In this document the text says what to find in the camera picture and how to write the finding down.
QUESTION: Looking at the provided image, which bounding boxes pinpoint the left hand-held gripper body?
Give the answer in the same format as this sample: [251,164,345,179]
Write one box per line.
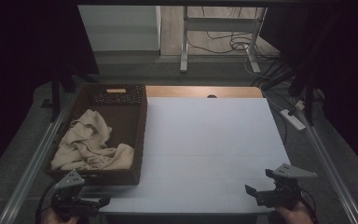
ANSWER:
[50,169,88,219]

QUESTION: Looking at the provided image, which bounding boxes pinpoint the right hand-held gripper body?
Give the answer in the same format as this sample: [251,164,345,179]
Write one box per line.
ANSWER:
[265,162,318,210]

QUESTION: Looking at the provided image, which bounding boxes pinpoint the beige cloth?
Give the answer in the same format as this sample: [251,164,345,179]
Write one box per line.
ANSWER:
[49,108,135,172]

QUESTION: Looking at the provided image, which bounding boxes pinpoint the brown woven basket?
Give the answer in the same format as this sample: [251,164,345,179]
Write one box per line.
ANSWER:
[45,83,148,187]

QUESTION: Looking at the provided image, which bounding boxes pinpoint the person's left hand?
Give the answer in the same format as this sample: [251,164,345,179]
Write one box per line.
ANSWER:
[42,209,79,224]

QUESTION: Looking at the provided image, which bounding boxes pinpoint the person's right hand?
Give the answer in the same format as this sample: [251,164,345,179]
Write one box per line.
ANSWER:
[274,201,315,224]

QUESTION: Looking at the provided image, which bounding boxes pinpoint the white power strip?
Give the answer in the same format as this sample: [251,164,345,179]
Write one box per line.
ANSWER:
[280,108,307,132]

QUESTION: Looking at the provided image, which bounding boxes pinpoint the white table mat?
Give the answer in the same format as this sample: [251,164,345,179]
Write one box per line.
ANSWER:
[99,96,292,215]

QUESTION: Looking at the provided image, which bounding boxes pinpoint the black metal stand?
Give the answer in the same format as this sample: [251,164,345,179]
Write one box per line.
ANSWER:
[288,12,339,127]
[49,65,77,123]

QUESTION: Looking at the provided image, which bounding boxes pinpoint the black curtain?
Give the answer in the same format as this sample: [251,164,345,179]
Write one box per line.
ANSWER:
[260,5,358,181]
[0,0,100,183]

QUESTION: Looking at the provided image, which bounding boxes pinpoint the white cabinet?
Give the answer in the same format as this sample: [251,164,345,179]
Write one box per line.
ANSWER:
[77,5,162,52]

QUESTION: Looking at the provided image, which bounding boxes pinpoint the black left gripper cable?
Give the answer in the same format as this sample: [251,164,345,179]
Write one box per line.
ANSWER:
[34,179,61,224]

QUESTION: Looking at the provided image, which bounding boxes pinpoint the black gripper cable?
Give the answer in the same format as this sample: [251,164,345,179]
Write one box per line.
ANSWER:
[34,179,61,224]
[297,188,320,224]

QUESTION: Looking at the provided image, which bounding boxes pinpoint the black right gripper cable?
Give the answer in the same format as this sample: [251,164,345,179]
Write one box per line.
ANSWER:
[297,188,320,224]

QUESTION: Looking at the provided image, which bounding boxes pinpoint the aluminium rail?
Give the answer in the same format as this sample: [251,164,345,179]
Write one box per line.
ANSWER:
[294,108,358,224]
[0,90,79,224]

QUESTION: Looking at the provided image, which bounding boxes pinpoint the tangle of black floor cables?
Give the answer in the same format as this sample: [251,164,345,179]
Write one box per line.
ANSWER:
[187,7,282,63]

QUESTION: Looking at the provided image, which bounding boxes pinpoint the white desk frame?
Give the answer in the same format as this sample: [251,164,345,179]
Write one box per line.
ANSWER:
[179,6,269,75]

